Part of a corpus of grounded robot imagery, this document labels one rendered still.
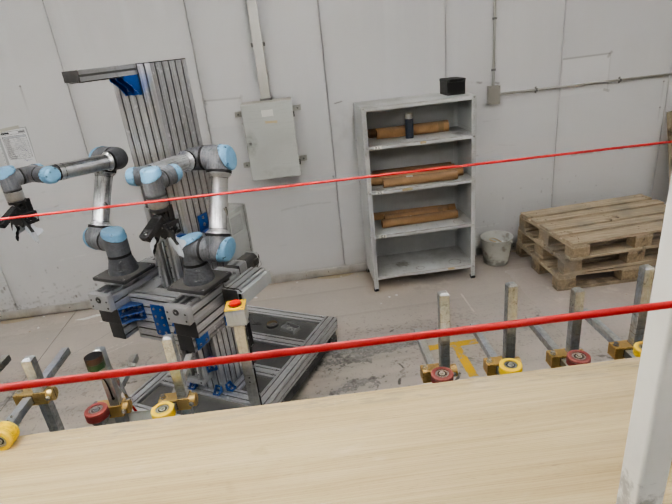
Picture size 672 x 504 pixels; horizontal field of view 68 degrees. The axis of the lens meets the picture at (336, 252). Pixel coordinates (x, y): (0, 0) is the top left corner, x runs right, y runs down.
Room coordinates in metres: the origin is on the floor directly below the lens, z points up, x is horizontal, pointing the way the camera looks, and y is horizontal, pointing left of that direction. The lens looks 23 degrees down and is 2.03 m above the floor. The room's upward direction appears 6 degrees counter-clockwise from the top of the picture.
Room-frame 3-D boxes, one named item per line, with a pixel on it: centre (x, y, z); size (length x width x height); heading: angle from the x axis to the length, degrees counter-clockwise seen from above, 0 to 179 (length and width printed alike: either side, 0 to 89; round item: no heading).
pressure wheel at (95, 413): (1.46, 0.92, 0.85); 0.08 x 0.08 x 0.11
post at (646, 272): (1.59, -1.12, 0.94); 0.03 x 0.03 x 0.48; 2
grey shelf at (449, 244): (4.08, -0.73, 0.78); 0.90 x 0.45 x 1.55; 94
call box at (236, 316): (1.55, 0.37, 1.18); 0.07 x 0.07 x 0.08; 2
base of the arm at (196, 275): (2.20, 0.67, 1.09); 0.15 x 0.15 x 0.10
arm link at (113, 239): (2.42, 1.12, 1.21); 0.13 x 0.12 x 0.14; 57
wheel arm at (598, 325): (1.67, -1.08, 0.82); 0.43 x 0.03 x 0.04; 2
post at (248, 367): (1.55, 0.37, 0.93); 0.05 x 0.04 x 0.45; 92
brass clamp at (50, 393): (1.53, 1.15, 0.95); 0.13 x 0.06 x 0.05; 92
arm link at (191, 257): (2.19, 0.67, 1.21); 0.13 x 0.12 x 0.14; 71
